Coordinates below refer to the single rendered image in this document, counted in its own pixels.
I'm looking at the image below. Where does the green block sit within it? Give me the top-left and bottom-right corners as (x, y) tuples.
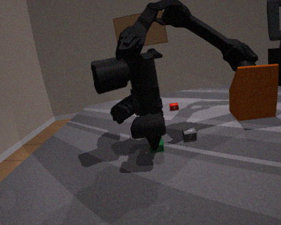
(150, 138), (164, 153)

